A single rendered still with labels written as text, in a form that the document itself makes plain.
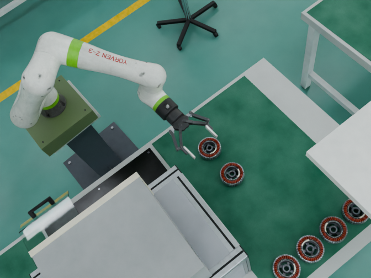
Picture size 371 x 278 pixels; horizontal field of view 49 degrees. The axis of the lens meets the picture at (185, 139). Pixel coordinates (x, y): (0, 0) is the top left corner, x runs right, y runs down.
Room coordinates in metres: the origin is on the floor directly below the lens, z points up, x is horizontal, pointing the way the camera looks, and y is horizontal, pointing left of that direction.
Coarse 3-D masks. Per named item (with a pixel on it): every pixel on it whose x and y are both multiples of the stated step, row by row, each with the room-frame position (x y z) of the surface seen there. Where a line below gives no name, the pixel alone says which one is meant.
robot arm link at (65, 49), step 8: (48, 32) 1.30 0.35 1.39; (40, 40) 1.26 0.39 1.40; (48, 40) 1.24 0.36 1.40; (56, 40) 1.24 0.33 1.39; (64, 40) 1.23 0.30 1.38; (72, 40) 1.23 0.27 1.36; (80, 40) 1.24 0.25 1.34; (40, 48) 1.22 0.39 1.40; (48, 48) 1.21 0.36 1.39; (56, 48) 1.21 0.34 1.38; (64, 48) 1.20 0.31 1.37; (72, 48) 1.20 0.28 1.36; (80, 48) 1.19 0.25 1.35; (56, 56) 1.18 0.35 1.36; (64, 56) 1.18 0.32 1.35; (72, 56) 1.17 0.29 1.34; (64, 64) 1.18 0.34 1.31; (72, 64) 1.16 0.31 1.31
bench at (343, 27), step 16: (320, 0) 1.43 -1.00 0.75; (336, 0) 1.39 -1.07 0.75; (352, 0) 1.35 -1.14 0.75; (368, 0) 1.31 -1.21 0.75; (304, 16) 1.38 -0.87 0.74; (320, 16) 1.33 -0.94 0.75; (336, 16) 1.29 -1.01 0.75; (352, 16) 1.25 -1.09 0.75; (368, 16) 1.21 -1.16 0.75; (320, 32) 1.26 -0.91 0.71; (336, 32) 1.19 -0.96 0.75; (352, 32) 1.16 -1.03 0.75; (368, 32) 1.12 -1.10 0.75; (352, 48) 1.07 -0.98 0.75; (368, 48) 1.03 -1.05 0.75; (304, 64) 1.37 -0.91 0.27; (368, 64) 0.95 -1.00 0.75; (304, 80) 1.35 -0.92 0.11; (320, 80) 1.26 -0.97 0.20; (336, 96) 1.10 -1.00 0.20; (352, 112) 0.96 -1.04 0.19
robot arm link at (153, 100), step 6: (138, 90) 1.07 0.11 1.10; (162, 90) 1.04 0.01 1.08; (138, 96) 1.06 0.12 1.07; (144, 96) 1.03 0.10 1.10; (150, 96) 1.01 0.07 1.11; (156, 96) 1.01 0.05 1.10; (162, 96) 1.01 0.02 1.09; (144, 102) 1.03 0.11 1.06; (150, 102) 1.01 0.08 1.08; (156, 102) 0.99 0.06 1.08; (156, 108) 0.97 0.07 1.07
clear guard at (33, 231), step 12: (60, 204) 0.72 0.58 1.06; (72, 204) 0.70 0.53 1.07; (36, 216) 0.72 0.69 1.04; (48, 216) 0.69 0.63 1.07; (60, 216) 0.67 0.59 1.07; (72, 216) 0.65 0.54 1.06; (24, 228) 0.68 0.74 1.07; (36, 228) 0.66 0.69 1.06; (48, 228) 0.64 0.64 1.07; (24, 240) 0.63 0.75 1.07; (36, 240) 0.61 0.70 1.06
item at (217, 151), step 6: (204, 138) 0.89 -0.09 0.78; (210, 138) 0.87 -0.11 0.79; (204, 144) 0.86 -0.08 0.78; (216, 144) 0.83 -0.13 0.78; (198, 150) 0.84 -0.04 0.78; (204, 150) 0.84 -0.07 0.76; (210, 150) 0.82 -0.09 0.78; (216, 150) 0.80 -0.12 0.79; (204, 156) 0.80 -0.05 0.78; (210, 156) 0.79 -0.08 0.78; (216, 156) 0.78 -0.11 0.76
